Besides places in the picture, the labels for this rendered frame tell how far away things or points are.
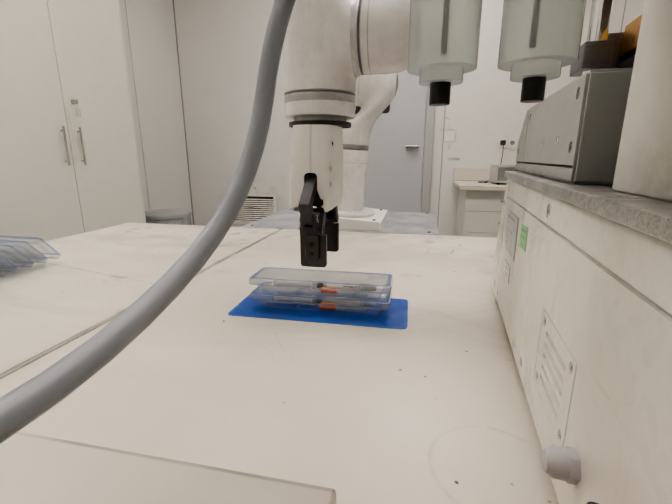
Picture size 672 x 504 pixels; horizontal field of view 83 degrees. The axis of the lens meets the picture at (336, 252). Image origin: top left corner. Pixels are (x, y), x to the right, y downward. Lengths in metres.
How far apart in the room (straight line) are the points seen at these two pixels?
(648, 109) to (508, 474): 0.22
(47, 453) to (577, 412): 0.28
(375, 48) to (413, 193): 3.02
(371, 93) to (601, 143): 0.85
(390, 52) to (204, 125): 3.60
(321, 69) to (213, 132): 3.52
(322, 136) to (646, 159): 0.30
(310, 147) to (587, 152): 0.26
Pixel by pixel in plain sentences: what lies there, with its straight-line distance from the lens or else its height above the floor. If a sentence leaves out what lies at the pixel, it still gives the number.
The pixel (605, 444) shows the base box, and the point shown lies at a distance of 0.21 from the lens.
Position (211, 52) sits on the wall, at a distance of 4.03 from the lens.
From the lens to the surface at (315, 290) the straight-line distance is 0.49.
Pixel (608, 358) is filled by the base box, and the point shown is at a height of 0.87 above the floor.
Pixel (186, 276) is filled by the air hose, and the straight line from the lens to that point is 0.16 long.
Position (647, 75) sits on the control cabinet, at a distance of 0.25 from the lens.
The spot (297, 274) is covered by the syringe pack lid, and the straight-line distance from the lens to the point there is 0.52.
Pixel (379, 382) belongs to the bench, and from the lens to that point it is 0.37.
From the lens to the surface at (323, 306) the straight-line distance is 0.50.
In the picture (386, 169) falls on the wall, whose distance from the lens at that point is 3.44.
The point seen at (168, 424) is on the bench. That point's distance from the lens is 0.34.
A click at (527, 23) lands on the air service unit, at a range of 0.20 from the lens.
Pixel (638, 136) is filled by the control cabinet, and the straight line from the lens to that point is 0.24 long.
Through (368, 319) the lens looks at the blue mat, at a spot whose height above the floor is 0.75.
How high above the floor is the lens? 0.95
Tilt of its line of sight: 14 degrees down
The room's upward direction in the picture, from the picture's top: straight up
